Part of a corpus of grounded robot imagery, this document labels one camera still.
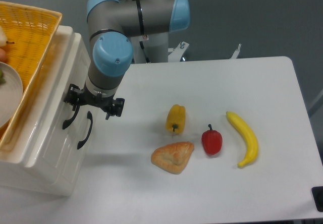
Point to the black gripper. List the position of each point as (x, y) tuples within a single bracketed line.
[(77, 97)]

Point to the black top drawer handle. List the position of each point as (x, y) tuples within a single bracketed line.
[(69, 121)]

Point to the black drawer handle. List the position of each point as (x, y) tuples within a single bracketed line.
[(69, 121), (87, 131)]

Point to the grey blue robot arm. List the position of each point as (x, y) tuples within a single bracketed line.
[(111, 24)]

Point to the white drawer cabinet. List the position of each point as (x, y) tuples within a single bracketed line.
[(14, 170)]

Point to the yellow bell pepper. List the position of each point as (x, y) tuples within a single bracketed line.
[(176, 119)]

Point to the grey plate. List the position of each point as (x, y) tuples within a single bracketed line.
[(11, 93)]

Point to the green grapes on plate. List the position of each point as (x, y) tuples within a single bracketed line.
[(2, 79)]

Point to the yellow woven basket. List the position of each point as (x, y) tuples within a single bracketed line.
[(30, 31)]

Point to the brown pastry bread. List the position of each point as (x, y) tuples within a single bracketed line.
[(174, 157)]

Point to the pink peach in basket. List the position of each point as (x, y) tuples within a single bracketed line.
[(3, 55)]

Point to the white pear in basket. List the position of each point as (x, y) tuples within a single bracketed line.
[(3, 38)]

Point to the red bell pepper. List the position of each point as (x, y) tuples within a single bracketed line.
[(211, 141)]

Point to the yellow banana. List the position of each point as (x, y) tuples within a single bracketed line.
[(248, 136)]

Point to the black device at table corner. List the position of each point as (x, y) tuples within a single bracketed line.
[(317, 193)]

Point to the black bottom drawer handle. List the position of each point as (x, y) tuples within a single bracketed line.
[(87, 131)]

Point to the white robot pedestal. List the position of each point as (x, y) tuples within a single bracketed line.
[(150, 48)]

